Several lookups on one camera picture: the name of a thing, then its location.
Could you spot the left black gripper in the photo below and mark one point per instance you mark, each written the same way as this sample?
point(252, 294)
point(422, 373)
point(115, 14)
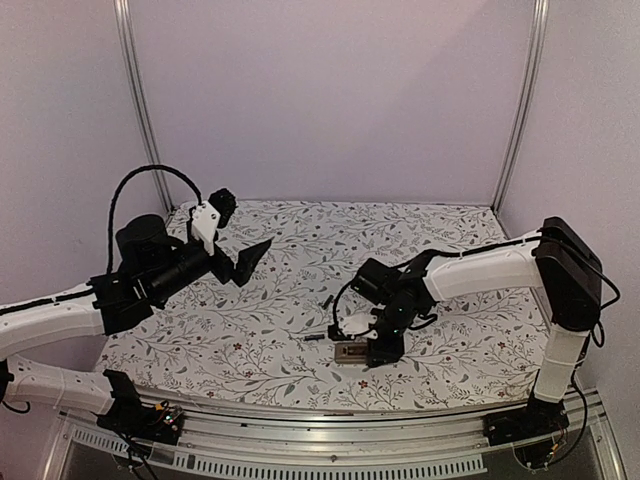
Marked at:
point(247, 260)

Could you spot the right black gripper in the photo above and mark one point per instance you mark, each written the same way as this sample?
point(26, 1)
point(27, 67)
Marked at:
point(389, 353)

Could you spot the white remote control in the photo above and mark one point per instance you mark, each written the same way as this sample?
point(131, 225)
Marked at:
point(351, 353)

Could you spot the black battery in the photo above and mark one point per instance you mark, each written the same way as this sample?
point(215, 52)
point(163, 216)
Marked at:
point(314, 337)
point(327, 302)

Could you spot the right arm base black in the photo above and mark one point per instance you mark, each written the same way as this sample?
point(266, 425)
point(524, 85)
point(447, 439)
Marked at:
point(536, 418)

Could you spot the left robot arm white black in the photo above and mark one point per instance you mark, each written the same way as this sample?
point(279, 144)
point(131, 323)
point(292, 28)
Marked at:
point(154, 267)

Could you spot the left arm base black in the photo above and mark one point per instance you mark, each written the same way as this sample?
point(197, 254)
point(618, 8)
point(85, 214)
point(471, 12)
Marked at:
point(129, 417)

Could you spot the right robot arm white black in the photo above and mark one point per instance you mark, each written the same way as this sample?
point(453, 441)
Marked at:
point(554, 258)

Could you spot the floral patterned table mat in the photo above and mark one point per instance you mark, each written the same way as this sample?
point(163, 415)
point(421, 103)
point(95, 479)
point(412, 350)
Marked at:
point(245, 344)

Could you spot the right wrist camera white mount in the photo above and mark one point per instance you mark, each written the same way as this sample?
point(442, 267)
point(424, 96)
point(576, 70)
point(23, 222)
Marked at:
point(360, 325)

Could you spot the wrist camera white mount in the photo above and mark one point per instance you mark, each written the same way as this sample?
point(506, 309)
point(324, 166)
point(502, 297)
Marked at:
point(207, 217)
point(360, 325)

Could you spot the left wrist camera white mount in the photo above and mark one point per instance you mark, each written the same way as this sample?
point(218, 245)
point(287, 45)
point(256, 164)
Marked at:
point(207, 217)

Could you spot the front aluminium rail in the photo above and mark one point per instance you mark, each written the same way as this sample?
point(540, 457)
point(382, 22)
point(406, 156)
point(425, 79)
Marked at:
point(226, 440)

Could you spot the left aluminium frame post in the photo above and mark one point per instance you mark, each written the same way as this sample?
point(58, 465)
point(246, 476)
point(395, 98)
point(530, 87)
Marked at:
point(126, 35)

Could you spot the aluminium frame post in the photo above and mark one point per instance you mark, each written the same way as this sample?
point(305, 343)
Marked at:
point(126, 35)
point(525, 99)

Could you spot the right aluminium frame post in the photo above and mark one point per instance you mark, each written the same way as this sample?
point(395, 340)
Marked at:
point(525, 99)

